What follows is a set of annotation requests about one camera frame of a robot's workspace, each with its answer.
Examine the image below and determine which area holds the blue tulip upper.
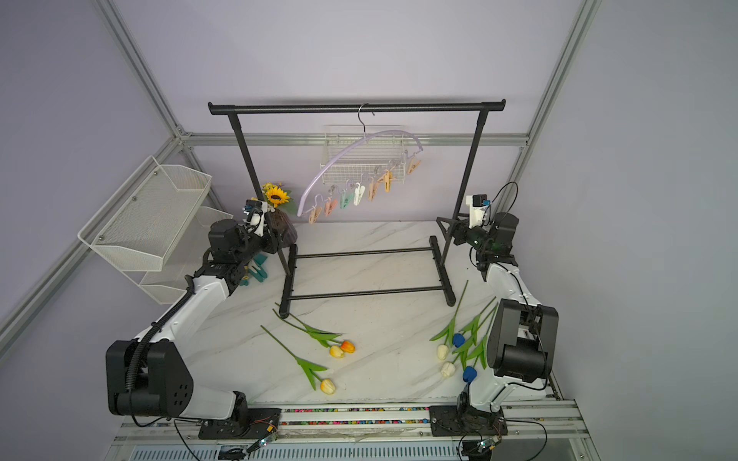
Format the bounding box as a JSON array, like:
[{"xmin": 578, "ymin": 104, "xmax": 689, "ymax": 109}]
[{"xmin": 452, "ymin": 297, "xmax": 497, "ymax": 349}]

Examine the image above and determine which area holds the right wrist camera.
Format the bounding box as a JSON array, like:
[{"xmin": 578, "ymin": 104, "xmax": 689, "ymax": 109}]
[{"xmin": 465, "ymin": 194, "xmax": 491, "ymax": 229}]

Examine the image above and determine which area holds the white tulip upper right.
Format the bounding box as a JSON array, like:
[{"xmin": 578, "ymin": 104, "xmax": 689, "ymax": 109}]
[{"xmin": 430, "ymin": 282, "xmax": 469, "ymax": 362}]

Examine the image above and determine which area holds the white mesh two-tier shelf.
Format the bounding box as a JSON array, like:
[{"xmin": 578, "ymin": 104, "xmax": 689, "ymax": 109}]
[{"xmin": 78, "ymin": 157, "xmax": 233, "ymax": 305}]

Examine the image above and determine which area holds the pale yellow tulip front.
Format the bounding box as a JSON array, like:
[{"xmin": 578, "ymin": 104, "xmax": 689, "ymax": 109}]
[{"xmin": 261, "ymin": 326, "xmax": 337, "ymax": 396}]

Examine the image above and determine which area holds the purple ribbed vase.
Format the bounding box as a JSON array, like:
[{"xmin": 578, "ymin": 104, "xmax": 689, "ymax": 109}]
[{"xmin": 271, "ymin": 209, "xmax": 298, "ymax": 248}]

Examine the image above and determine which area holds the purple clip hanger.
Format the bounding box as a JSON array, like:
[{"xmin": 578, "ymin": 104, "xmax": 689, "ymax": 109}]
[{"xmin": 296, "ymin": 123, "xmax": 425, "ymax": 224}]

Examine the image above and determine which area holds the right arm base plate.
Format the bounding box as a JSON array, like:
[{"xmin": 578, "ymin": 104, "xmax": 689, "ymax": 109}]
[{"xmin": 429, "ymin": 405, "xmax": 509, "ymax": 437}]

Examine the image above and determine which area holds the blue tulip lower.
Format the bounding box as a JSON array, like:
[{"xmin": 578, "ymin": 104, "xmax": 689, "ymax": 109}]
[{"xmin": 461, "ymin": 332, "xmax": 489, "ymax": 384}]

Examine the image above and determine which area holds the white wire wall basket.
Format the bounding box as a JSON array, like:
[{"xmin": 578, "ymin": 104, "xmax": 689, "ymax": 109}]
[{"xmin": 319, "ymin": 124, "xmax": 416, "ymax": 186}]

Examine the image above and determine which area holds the blue tulip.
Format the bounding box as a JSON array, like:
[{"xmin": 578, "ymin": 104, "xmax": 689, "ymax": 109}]
[
  {"xmin": 452, "ymin": 297, "xmax": 497, "ymax": 349},
  {"xmin": 461, "ymin": 332, "xmax": 489, "ymax": 384}
]

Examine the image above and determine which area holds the aluminium front rail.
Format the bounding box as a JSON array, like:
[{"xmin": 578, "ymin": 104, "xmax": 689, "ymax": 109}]
[{"xmin": 105, "ymin": 400, "xmax": 600, "ymax": 460}]

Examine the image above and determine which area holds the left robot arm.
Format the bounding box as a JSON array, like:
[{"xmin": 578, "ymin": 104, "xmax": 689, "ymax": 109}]
[{"xmin": 105, "ymin": 218, "xmax": 279, "ymax": 422}]

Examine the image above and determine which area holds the black clothes rack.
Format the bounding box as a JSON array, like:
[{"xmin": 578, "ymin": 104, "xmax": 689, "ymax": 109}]
[{"xmin": 208, "ymin": 99, "xmax": 507, "ymax": 319}]

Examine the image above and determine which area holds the white tulip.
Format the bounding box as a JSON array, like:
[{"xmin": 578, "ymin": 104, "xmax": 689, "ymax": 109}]
[
  {"xmin": 441, "ymin": 303, "xmax": 499, "ymax": 378},
  {"xmin": 430, "ymin": 282, "xmax": 469, "ymax": 362}
]

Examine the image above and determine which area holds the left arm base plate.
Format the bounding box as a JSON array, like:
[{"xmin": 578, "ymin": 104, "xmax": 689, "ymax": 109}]
[{"xmin": 198, "ymin": 407, "xmax": 283, "ymax": 440}]

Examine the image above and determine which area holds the green gardening glove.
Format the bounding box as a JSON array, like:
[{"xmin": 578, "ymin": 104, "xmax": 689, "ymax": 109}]
[{"xmin": 246, "ymin": 253, "xmax": 268, "ymax": 282}]

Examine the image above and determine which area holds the sunflower bouquet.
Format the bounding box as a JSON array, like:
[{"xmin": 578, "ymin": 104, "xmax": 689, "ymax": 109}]
[{"xmin": 261, "ymin": 182, "xmax": 298, "ymax": 216}]

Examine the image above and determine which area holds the white tulip lower right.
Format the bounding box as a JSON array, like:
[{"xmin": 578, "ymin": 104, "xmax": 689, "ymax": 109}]
[{"xmin": 441, "ymin": 303, "xmax": 499, "ymax": 378}]

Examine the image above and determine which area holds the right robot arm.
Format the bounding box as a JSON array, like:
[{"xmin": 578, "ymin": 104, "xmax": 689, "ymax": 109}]
[{"xmin": 436, "ymin": 206, "xmax": 558, "ymax": 412}]

